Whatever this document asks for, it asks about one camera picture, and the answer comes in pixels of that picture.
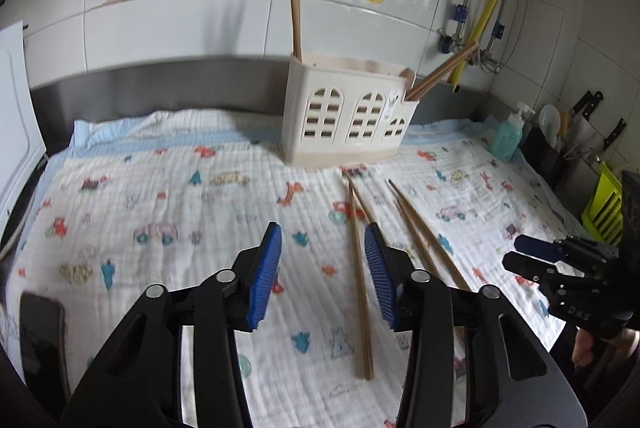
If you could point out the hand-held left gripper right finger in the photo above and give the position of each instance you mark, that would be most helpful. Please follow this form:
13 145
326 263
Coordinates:
380 278

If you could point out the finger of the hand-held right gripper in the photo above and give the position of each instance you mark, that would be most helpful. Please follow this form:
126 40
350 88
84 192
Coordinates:
527 268
540 249

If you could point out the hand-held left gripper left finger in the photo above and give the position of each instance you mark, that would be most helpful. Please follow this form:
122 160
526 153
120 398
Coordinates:
265 278

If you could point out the beige house-shaped chopstick holder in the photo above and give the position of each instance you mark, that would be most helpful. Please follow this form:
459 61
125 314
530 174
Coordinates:
345 117

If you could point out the person's right hand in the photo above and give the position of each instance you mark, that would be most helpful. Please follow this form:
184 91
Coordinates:
582 347

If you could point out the green plastic dish rack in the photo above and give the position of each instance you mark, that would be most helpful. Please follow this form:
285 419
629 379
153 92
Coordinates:
602 203

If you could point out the dark utensil holder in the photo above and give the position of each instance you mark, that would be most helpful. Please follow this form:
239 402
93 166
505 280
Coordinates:
550 157

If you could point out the teal soap pump bottle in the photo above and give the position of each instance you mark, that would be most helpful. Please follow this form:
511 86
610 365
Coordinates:
507 137

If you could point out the pale yellow spatula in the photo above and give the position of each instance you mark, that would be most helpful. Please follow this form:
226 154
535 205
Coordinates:
565 125

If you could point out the white plastic spoon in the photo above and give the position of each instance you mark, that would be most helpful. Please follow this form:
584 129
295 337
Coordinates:
550 122

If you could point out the white cartoon printed blanket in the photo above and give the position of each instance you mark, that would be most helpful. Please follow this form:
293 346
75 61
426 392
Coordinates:
175 188

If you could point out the metal angle valve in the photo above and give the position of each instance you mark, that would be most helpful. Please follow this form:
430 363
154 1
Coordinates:
492 52
452 35

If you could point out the black smartphone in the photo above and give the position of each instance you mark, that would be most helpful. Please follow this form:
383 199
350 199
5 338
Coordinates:
42 343

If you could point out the white plastic board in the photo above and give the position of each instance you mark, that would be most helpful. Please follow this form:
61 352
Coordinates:
17 132

